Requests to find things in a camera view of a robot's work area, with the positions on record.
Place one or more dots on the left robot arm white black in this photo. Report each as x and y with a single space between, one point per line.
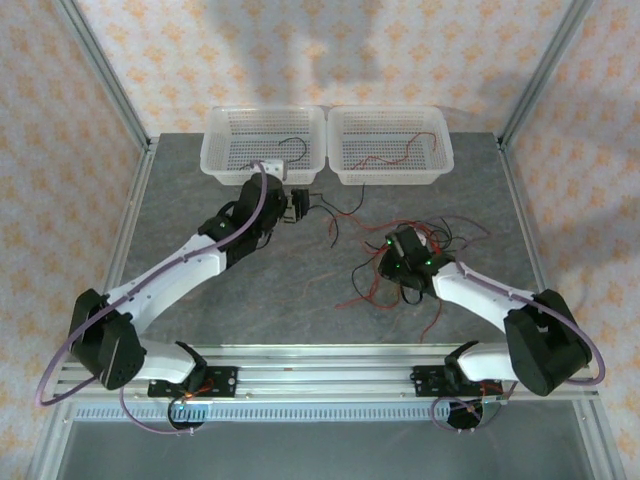
165 275

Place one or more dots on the aluminium frame post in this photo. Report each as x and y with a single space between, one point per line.
100 70
545 70

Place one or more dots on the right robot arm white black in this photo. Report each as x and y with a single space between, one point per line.
470 295

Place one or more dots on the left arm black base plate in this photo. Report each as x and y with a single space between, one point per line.
225 381

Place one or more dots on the aluminium mounting rail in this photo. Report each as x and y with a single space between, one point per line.
325 380

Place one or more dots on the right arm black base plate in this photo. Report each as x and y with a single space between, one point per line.
425 380

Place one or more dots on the white perforated plastic basket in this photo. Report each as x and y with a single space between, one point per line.
235 135
390 145

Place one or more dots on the aluminium table side rail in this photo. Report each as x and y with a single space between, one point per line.
131 220
520 210

